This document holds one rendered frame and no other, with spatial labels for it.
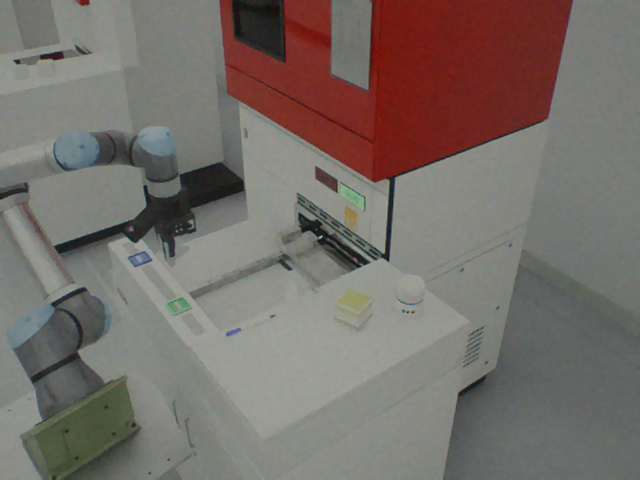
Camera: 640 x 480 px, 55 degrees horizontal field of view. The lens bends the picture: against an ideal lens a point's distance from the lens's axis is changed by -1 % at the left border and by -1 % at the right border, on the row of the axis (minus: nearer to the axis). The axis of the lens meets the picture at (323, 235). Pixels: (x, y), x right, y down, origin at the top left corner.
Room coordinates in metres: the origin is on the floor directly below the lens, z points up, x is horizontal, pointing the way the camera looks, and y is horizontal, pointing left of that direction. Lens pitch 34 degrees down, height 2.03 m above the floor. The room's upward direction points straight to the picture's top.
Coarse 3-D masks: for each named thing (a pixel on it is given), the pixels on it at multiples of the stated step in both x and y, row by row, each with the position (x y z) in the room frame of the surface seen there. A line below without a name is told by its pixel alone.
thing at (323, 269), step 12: (276, 240) 1.69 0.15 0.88; (288, 252) 1.63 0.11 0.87; (312, 252) 1.62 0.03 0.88; (300, 264) 1.58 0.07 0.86; (312, 264) 1.55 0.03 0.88; (324, 264) 1.55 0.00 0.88; (336, 264) 1.55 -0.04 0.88; (312, 276) 1.53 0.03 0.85; (324, 276) 1.49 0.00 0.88; (336, 276) 1.49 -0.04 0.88
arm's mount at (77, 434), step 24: (120, 384) 0.96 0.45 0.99; (72, 408) 0.88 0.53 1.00; (96, 408) 0.92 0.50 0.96; (120, 408) 0.95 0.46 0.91; (24, 432) 0.87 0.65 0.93; (48, 432) 0.84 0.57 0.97; (72, 432) 0.87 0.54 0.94; (96, 432) 0.90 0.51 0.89; (120, 432) 0.94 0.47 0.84; (48, 456) 0.83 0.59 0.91; (72, 456) 0.86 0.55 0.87; (96, 456) 0.89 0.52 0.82
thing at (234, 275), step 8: (272, 256) 1.64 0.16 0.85; (280, 256) 1.65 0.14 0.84; (248, 264) 1.59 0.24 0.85; (256, 264) 1.60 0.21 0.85; (264, 264) 1.61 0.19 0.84; (272, 264) 1.63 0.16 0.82; (232, 272) 1.55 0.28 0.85; (240, 272) 1.56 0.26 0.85; (248, 272) 1.58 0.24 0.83; (208, 280) 1.51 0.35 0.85; (216, 280) 1.51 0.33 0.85; (224, 280) 1.53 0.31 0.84; (232, 280) 1.54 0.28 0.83; (192, 288) 1.47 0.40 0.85; (200, 288) 1.48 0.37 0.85; (208, 288) 1.49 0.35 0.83; (216, 288) 1.51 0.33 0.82; (192, 296) 1.46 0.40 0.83
